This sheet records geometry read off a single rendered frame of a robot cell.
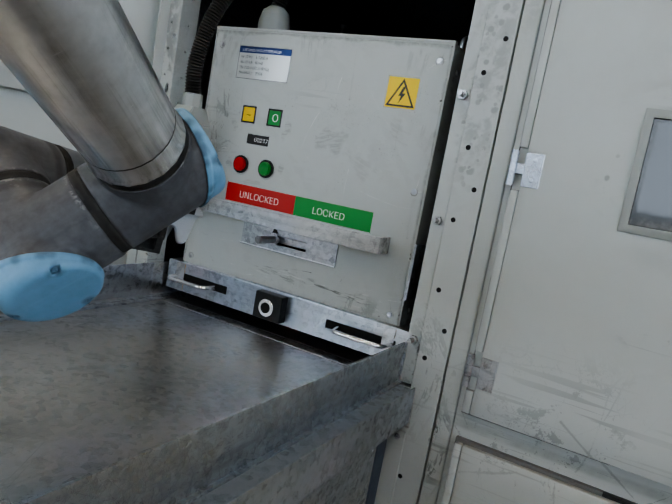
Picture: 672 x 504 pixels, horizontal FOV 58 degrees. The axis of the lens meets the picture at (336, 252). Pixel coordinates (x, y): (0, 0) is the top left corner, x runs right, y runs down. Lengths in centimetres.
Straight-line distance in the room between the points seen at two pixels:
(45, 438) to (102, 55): 41
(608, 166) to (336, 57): 50
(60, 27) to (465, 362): 73
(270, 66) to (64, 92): 77
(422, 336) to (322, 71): 49
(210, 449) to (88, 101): 33
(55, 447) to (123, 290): 59
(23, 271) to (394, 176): 64
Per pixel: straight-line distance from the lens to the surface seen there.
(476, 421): 98
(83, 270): 58
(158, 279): 130
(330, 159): 109
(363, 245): 100
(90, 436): 71
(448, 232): 94
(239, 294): 118
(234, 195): 120
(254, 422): 65
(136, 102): 48
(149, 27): 132
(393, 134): 104
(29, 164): 66
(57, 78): 44
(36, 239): 58
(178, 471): 58
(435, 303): 96
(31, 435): 72
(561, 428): 93
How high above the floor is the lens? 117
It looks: 8 degrees down
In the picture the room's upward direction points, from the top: 10 degrees clockwise
